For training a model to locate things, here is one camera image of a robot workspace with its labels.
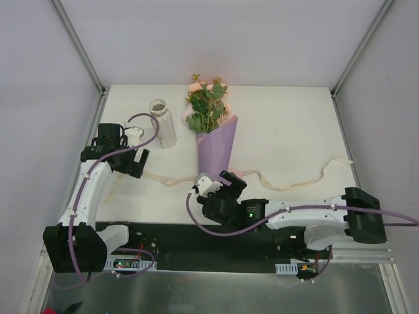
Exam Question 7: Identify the aluminium frame post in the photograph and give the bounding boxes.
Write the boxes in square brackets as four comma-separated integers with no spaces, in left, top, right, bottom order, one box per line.
[331,0,397,98]
[49,0,106,96]

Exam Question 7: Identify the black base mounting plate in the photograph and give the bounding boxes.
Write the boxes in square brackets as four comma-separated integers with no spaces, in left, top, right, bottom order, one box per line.
[94,221,331,272]

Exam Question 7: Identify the purple cable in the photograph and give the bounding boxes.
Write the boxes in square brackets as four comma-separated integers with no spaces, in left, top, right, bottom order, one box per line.
[67,113,162,284]
[185,192,419,285]

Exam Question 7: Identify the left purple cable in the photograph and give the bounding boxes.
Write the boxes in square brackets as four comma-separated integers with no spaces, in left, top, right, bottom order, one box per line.
[67,113,162,284]

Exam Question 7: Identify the white ribbed ceramic vase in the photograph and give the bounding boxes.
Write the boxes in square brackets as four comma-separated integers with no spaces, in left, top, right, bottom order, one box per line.
[149,99,177,148]

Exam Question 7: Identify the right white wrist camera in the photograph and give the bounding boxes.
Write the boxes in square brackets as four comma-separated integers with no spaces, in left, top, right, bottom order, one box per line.
[192,173,223,198]

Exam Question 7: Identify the white cable duct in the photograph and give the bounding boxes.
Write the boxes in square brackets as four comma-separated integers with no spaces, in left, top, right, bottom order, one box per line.
[103,258,157,272]
[275,262,318,275]

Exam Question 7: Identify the left aluminium frame post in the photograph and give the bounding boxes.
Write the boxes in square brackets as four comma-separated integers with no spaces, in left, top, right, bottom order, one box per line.
[49,0,106,96]

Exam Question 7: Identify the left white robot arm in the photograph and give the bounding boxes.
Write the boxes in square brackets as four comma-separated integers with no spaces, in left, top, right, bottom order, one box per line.
[43,123,149,273]

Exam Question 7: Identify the aluminium extrusion rail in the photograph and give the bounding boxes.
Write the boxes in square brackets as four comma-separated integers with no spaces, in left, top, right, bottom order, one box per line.
[332,248,395,264]

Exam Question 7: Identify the left white cable duct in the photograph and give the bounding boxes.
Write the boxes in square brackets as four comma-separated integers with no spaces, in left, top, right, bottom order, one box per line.
[103,258,157,272]

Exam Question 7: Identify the cream printed ribbon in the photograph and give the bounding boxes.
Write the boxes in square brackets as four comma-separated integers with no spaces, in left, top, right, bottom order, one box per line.
[143,158,354,200]

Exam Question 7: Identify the red object at bottom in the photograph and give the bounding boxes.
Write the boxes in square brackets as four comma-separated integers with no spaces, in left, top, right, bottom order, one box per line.
[42,307,57,314]

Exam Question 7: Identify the pink flowers with green leaves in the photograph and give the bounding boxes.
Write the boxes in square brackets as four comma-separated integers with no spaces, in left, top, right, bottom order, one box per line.
[182,73,231,134]

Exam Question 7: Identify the purple wrapping paper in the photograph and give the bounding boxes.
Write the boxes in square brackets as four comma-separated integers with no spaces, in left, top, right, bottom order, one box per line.
[196,115,238,181]

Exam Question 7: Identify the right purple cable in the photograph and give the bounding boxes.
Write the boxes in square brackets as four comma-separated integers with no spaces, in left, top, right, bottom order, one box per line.
[185,192,419,285]

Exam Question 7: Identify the right white cable duct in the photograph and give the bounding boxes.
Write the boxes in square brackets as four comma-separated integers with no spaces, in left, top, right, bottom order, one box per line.
[275,262,318,275]

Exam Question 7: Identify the right aluminium frame post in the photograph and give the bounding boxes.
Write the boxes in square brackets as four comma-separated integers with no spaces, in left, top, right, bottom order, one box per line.
[331,0,397,98]

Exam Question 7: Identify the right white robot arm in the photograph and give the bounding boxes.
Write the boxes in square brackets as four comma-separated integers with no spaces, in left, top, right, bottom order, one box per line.
[193,171,387,258]

